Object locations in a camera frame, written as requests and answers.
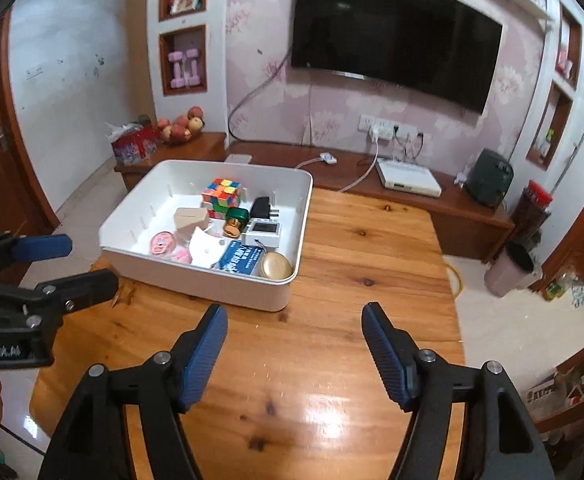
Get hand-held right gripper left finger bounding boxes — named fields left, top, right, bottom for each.
left=36, top=304, right=229, bottom=480

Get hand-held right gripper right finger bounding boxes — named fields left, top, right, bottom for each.
left=362, top=302, right=555, bottom=480

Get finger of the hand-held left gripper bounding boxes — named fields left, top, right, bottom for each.
left=0, top=232, right=73, bottom=283
left=0, top=268, right=119, bottom=332

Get white plastic storage tray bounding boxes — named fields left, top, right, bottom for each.
left=98, top=159, right=314, bottom=312

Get round gold tin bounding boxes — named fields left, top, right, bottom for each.
left=258, top=251, right=293, bottom=281

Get beige cardboard box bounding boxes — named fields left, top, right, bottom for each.
left=173, top=207, right=213, bottom=236

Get white digital timer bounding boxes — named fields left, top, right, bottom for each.
left=242, top=217, right=283, bottom=251

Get small green box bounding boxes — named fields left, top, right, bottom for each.
left=223, top=206, right=250, bottom=238

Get blue tissue packet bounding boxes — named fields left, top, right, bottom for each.
left=218, top=241, right=265, bottom=276

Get red tissue pack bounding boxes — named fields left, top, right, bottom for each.
left=104, top=121, right=161, bottom=166

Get long wooden television cabinet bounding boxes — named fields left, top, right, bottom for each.
left=224, top=141, right=515, bottom=263

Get newspaper stack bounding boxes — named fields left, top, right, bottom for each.
left=527, top=382, right=561, bottom=407

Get colourful puzzle cube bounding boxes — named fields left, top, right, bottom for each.
left=202, top=177, right=245, bottom=220

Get black plug adapter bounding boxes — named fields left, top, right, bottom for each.
left=250, top=195, right=279, bottom=222

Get dark fruit bowl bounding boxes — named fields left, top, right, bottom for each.
left=164, top=130, right=205, bottom=147

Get low wooden side cabinet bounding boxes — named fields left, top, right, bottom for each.
left=114, top=131, right=227, bottom=191

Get bowl of apples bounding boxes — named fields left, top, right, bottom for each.
left=158, top=106, right=205, bottom=142

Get white set-top box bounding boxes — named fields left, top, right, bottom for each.
left=376, top=157, right=443, bottom=198

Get red lid jar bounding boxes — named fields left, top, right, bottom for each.
left=514, top=180, right=555, bottom=251

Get white niche shelf unit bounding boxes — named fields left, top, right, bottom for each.
left=146, top=0, right=230, bottom=136
left=514, top=0, right=584, bottom=176

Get yellow hose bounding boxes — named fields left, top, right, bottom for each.
left=444, top=255, right=466, bottom=299

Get white charging cable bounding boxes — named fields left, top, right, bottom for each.
left=294, top=137, right=380, bottom=193

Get black power cables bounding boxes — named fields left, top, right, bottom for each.
left=392, top=132, right=423, bottom=163

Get white wall outlets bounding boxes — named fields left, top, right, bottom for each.
left=357, top=114, right=425, bottom=142

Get grey television cable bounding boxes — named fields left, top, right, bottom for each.
left=228, top=45, right=293, bottom=141

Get black wall television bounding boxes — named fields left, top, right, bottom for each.
left=291, top=0, right=504, bottom=116

